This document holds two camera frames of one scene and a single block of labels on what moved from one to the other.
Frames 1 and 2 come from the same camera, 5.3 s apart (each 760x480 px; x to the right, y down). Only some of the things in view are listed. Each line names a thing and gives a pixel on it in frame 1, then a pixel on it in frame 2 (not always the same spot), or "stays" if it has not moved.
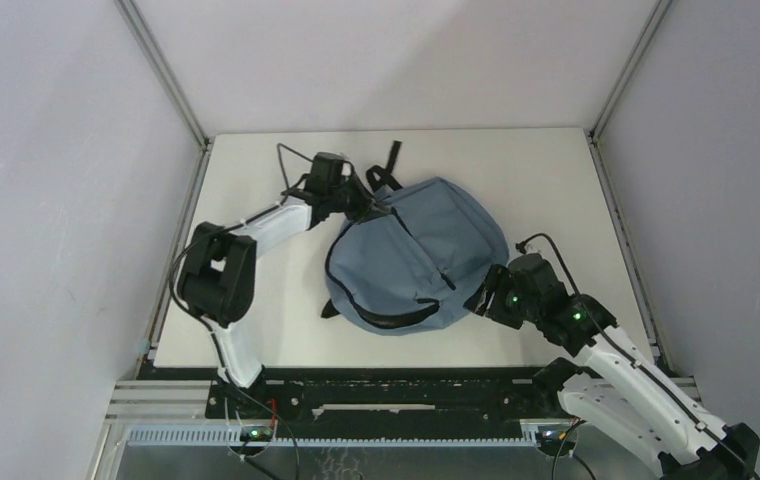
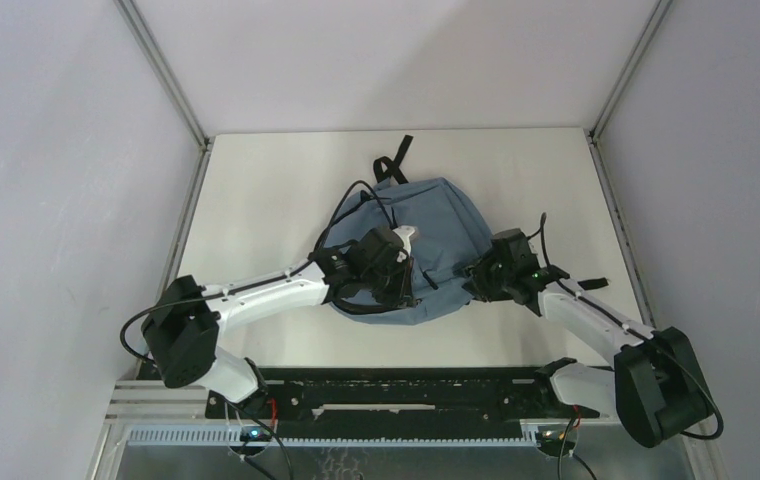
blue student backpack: (417, 266) stays
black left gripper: (366, 208) to (402, 295)
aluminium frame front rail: (149, 413) stays
